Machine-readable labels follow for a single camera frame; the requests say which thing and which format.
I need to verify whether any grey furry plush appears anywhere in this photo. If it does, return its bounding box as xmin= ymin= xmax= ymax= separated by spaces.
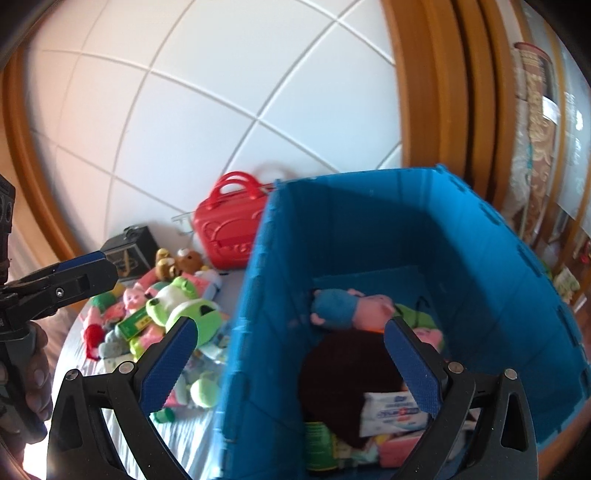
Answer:
xmin=99 ymin=330 xmax=130 ymax=360

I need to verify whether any frosted glass door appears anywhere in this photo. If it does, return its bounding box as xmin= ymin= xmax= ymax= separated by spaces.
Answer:
xmin=549 ymin=28 xmax=591 ymax=222

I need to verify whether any brown teddy bear plush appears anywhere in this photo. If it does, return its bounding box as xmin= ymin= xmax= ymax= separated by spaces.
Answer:
xmin=154 ymin=248 xmax=208 ymax=280

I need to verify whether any small pink plush toy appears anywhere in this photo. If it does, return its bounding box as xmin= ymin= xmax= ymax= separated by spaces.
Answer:
xmin=413 ymin=325 xmax=446 ymax=356

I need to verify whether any grey striped tablecloth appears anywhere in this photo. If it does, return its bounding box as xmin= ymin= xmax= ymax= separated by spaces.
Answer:
xmin=51 ymin=268 xmax=245 ymax=480

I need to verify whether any white wet wipes pack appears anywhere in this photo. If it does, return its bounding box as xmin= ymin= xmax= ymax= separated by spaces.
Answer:
xmin=360 ymin=391 xmax=432 ymax=438

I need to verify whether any pink pig plush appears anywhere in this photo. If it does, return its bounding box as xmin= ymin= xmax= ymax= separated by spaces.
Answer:
xmin=121 ymin=282 xmax=148 ymax=311

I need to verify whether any large green frog plush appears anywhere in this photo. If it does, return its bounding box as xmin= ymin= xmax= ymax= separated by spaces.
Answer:
xmin=145 ymin=275 xmax=222 ymax=344

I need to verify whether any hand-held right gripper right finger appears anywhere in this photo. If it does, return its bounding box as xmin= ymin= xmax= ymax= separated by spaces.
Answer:
xmin=384 ymin=318 xmax=540 ymax=480

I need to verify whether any pink floral tissue pack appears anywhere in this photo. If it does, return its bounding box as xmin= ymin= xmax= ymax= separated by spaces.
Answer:
xmin=164 ymin=376 xmax=192 ymax=408

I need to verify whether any small green frog plush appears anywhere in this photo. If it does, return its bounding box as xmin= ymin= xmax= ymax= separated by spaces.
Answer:
xmin=190 ymin=371 xmax=221 ymax=409

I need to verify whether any person's left hand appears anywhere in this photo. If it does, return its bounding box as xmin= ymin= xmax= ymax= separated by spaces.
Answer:
xmin=25 ymin=323 xmax=54 ymax=423

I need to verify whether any pig plush in red dress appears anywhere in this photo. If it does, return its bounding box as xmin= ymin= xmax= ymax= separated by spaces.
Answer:
xmin=83 ymin=307 xmax=108 ymax=360

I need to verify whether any wooden door frame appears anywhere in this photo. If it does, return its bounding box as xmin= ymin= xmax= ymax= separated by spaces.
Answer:
xmin=0 ymin=60 xmax=93 ymax=264
xmin=381 ymin=0 xmax=522 ymax=232

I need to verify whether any cream cloth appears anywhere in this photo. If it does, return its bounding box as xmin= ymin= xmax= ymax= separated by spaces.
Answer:
xmin=554 ymin=268 xmax=580 ymax=301

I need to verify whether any rolled patterned carpet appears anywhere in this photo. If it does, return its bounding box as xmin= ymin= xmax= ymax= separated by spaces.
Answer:
xmin=501 ymin=41 xmax=561 ymax=245

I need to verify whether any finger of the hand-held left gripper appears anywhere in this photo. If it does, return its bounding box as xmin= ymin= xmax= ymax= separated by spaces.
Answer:
xmin=2 ymin=250 xmax=120 ymax=320

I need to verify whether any green medicine box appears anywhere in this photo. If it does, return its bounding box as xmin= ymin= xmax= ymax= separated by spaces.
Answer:
xmin=115 ymin=310 xmax=155 ymax=340

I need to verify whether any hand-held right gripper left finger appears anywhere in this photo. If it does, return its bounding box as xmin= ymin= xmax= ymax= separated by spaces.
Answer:
xmin=46 ymin=316 xmax=199 ymax=480

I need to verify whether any pink plastic pack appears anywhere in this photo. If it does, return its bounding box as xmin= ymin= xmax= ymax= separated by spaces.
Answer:
xmin=376 ymin=434 xmax=428 ymax=469

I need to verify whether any green cloth pouch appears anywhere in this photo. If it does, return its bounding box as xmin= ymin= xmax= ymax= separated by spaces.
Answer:
xmin=397 ymin=302 xmax=437 ymax=330

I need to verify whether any black gift bag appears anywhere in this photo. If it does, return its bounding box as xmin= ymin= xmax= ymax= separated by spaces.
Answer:
xmin=100 ymin=224 xmax=160 ymax=280

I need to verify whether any maroon cloth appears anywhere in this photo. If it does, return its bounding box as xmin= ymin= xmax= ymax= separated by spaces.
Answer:
xmin=298 ymin=330 xmax=416 ymax=450

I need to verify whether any brown bottle with green label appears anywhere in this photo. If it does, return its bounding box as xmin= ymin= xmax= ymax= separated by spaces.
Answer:
xmin=302 ymin=420 xmax=340 ymax=476

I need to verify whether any blue plastic storage box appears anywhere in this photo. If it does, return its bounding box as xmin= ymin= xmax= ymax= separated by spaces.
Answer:
xmin=215 ymin=166 xmax=587 ymax=480

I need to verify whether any red toy suitcase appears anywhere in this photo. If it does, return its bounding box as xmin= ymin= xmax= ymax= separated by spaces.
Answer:
xmin=194 ymin=172 xmax=271 ymax=271

